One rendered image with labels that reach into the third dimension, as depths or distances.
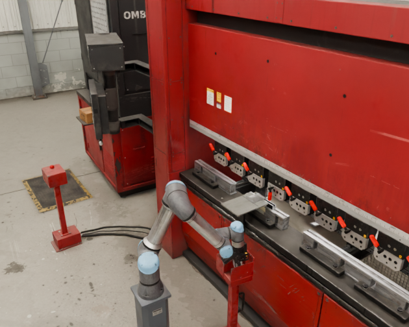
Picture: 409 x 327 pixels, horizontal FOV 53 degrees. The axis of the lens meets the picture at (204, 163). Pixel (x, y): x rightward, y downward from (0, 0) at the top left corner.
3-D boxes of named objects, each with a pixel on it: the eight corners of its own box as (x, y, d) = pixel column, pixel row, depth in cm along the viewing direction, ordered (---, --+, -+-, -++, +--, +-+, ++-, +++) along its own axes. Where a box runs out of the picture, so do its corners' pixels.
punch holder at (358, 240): (340, 237, 227) (345, 212, 220) (350, 232, 231) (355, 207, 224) (363, 252, 216) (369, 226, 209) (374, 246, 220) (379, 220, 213)
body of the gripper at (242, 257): (248, 261, 253) (248, 245, 247) (236, 265, 250) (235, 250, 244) (243, 254, 259) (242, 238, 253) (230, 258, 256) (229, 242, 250)
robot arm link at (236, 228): (227, 221, 244) (241, 218, 245) (228, 235, 249) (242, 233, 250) (230, 229, 237) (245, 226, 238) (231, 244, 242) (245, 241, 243)
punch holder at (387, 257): (372, 257, 212) (378, 230, 205) (382, 251, 217) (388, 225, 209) (398, 273, 201) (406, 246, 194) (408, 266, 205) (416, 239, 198)
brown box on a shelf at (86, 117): (75, 117, 437) (74, 106, 432) (99, 113, 449) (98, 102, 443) (83, 126, 414) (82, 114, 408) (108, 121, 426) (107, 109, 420)
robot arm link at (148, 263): (139, 285, 225) (137, 266, 219) (138, 269, 237) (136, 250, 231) (161, 283, 227) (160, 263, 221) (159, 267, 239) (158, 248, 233)
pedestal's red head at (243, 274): (215, 268, 270) (216, 246, 262) (237, 261, 276) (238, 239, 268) (230, 287, 254) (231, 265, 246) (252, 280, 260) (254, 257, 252)
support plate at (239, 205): (221, 204, 278) (221, 203, 278) (250, 193, 292) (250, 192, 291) (237, 217, 265) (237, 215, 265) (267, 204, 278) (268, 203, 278)
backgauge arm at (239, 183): (224, 196, 336) (224, 181, 330) (282, 176, 369) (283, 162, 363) (230, 201, 330) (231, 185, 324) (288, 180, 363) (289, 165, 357)
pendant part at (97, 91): (92, 120, 353) (87, 79, 338) (106, 119, 356) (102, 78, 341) (95, 140, 315) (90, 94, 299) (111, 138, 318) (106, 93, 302)
